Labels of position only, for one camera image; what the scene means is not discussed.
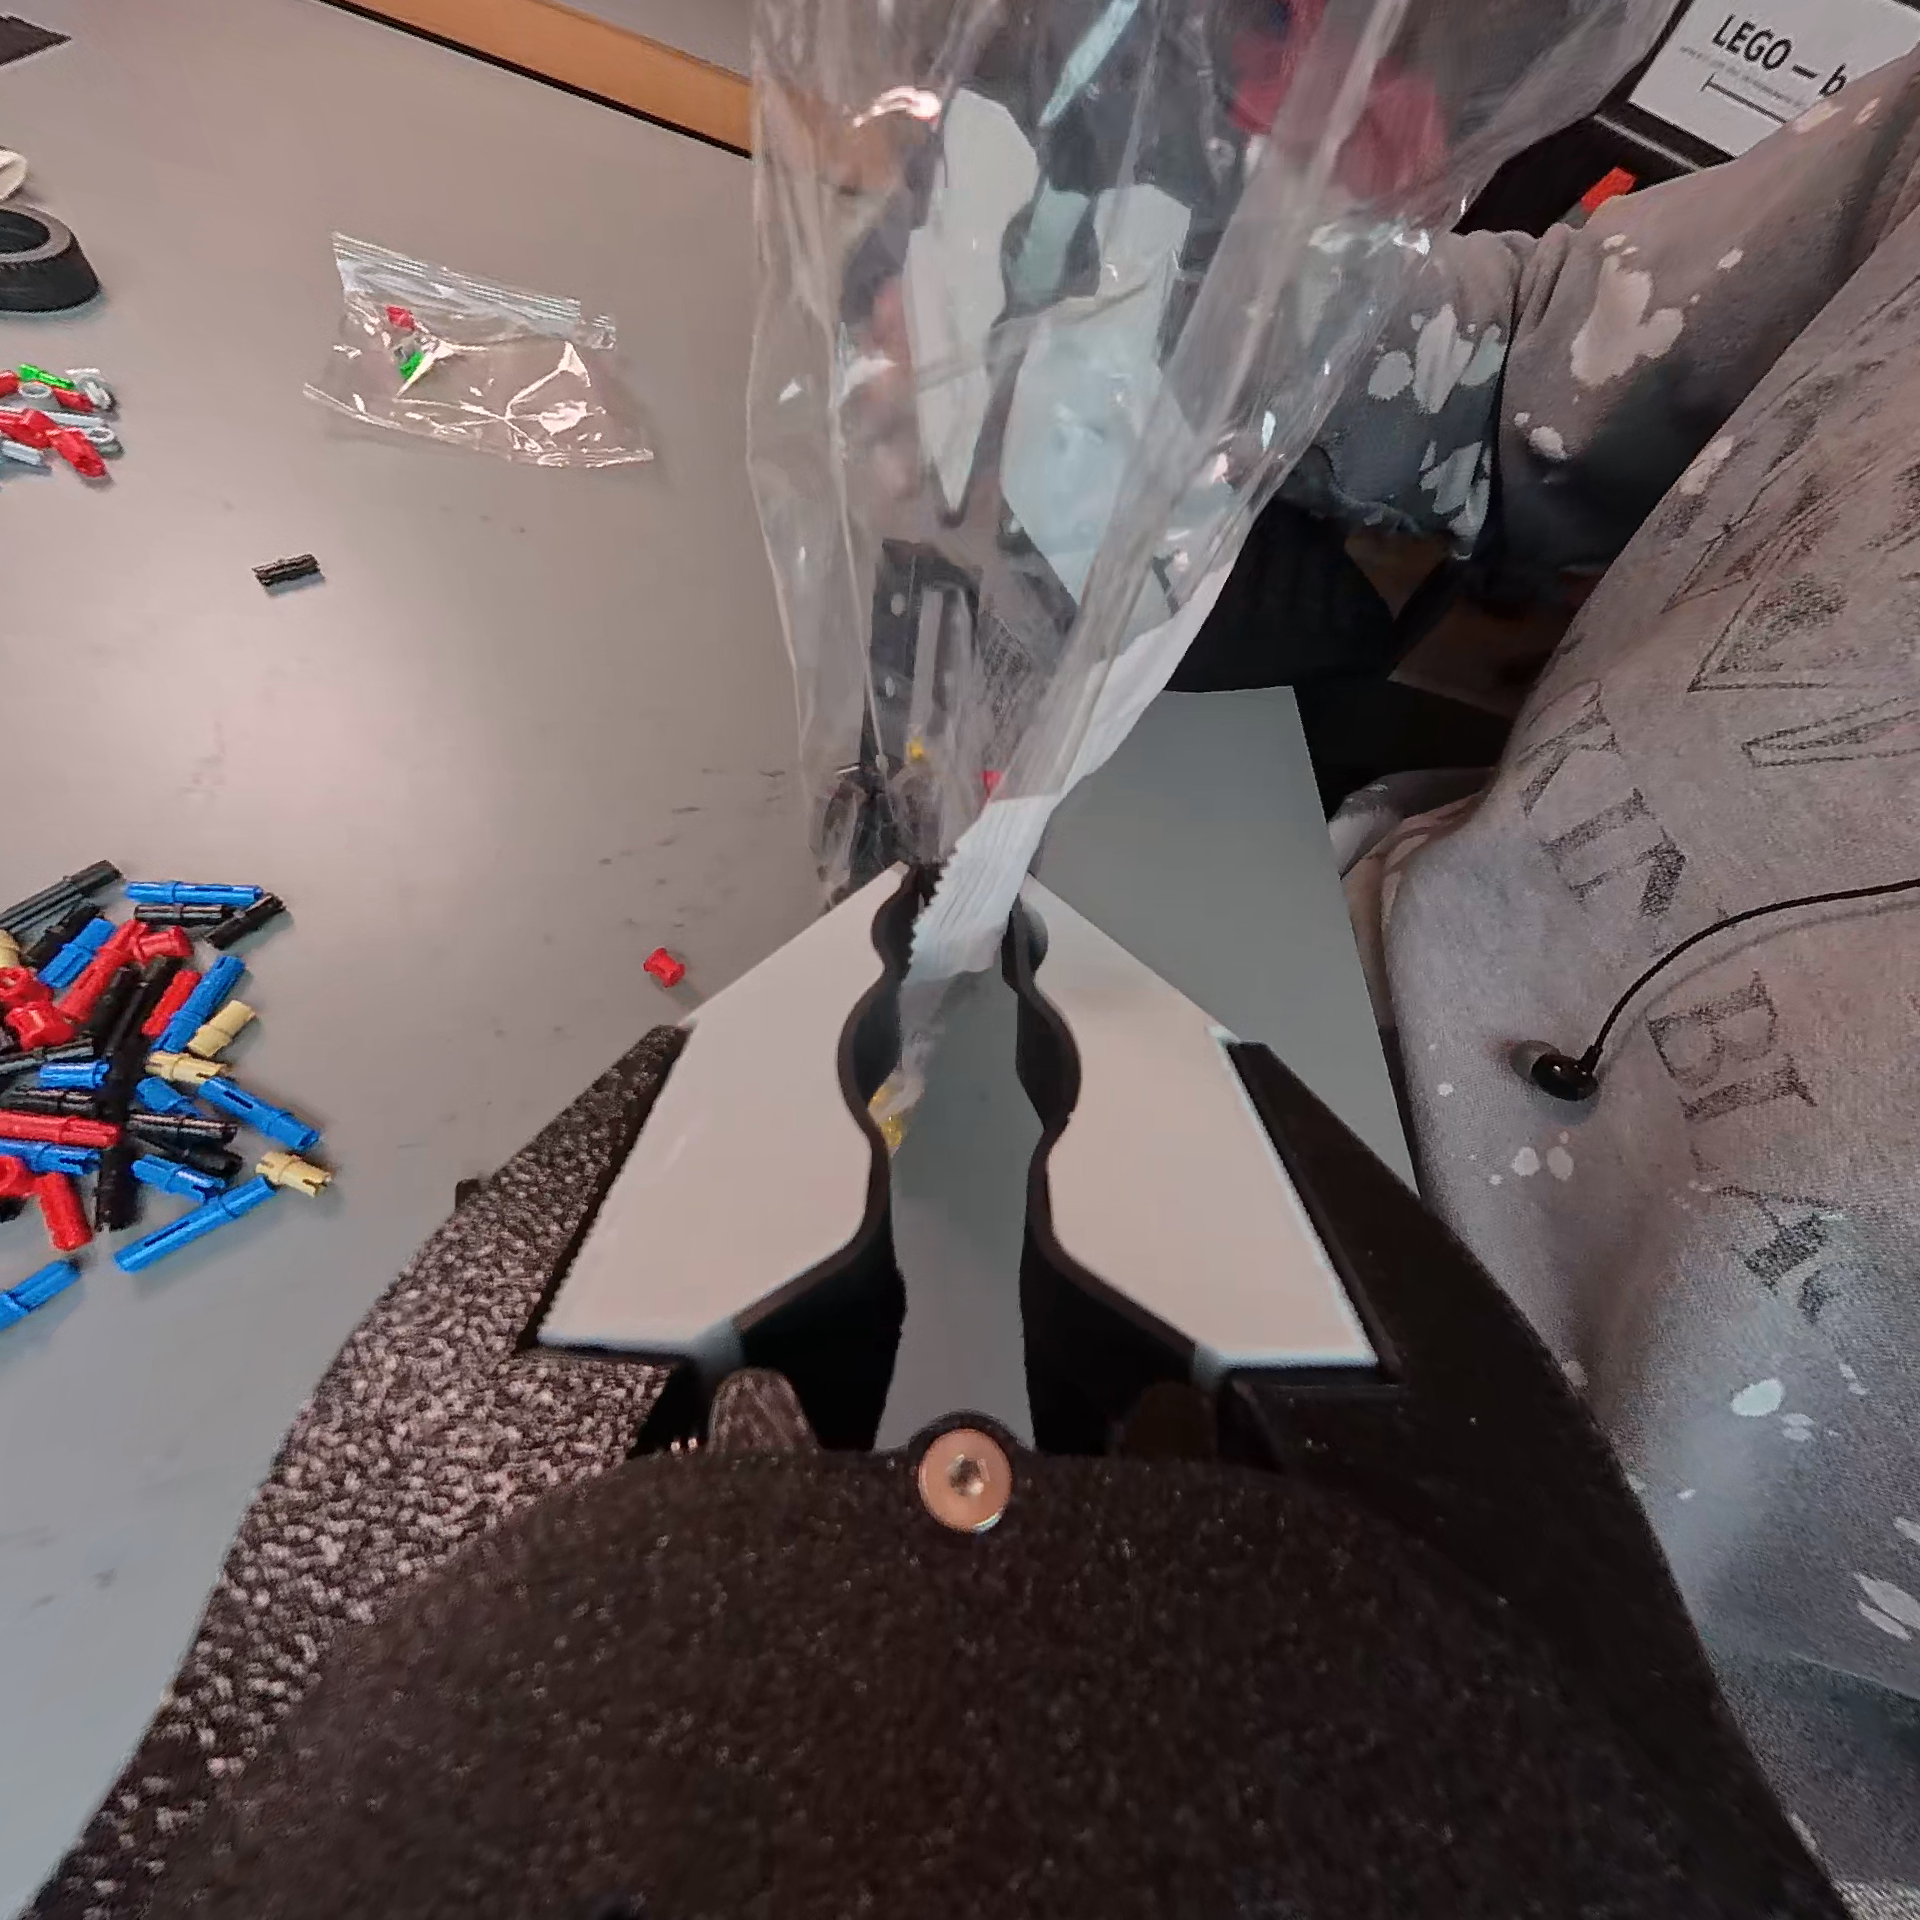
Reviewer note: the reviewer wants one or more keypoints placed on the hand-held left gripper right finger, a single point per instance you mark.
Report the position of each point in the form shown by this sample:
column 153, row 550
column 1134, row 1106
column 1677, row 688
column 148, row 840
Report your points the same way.
column 1201, row 1200

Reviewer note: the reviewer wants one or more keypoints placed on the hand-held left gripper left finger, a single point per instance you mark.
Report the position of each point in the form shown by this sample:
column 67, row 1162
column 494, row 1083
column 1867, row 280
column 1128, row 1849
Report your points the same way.
column 734, row 1170

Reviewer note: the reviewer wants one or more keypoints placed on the clear plastic bag of parts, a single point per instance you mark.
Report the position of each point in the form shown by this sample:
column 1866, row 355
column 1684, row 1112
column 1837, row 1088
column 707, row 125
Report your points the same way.
column 1050, row 375

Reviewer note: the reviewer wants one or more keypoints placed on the person's right forearm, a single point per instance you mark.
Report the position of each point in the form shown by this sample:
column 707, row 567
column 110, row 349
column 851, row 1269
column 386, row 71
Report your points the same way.
column 1588, row 329

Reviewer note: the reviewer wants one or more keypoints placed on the grey desk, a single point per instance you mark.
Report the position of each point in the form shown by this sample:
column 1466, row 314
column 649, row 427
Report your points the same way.
column 494, row 721

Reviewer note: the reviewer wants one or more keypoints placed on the small red toy bush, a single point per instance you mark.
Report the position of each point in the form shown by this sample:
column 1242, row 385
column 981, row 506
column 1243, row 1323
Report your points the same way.
column 665, row 966

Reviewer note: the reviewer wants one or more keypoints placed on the grey printed sweatshirt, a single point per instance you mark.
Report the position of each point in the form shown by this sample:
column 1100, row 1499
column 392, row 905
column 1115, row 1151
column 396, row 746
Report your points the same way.
column 1724, row 1350

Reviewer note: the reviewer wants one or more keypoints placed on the pile of coloured toy pins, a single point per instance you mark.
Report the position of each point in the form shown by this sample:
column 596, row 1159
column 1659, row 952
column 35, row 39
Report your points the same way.
column 120, row 1079

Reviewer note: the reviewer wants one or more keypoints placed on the black toy pin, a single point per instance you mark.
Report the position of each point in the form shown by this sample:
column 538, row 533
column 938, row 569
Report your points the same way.
column 285, row 569

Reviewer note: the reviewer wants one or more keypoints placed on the small clear zip bag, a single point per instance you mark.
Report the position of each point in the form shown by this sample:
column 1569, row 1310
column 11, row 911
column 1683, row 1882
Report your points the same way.
column 494, row 390

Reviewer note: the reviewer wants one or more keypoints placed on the pile of red grey connectors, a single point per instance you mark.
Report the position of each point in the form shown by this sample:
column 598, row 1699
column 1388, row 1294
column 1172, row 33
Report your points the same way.
column 52, row 427

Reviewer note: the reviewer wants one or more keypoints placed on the red toy brick piece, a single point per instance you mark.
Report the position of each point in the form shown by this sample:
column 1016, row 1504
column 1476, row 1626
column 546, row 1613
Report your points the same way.
column 1608, row 185

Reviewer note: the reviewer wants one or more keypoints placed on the wooden board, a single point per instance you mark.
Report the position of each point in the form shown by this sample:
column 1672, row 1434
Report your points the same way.
column 598, row 77

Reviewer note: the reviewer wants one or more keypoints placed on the black toy tire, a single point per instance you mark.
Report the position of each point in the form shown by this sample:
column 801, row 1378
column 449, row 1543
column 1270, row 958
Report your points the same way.
column 36, row 270

